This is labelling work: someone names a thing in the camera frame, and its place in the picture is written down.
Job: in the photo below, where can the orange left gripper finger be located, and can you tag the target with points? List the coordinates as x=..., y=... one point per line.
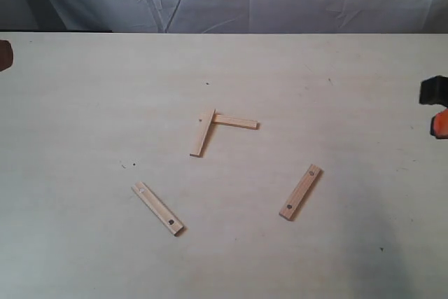
x=6, y=55

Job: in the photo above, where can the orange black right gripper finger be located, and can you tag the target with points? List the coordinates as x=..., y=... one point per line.
x=433, y=91

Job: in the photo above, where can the wooden stick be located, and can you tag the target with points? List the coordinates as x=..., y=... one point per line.
x=205, y=122
x=299, y=193
x=155, y=204
x=235, y=122

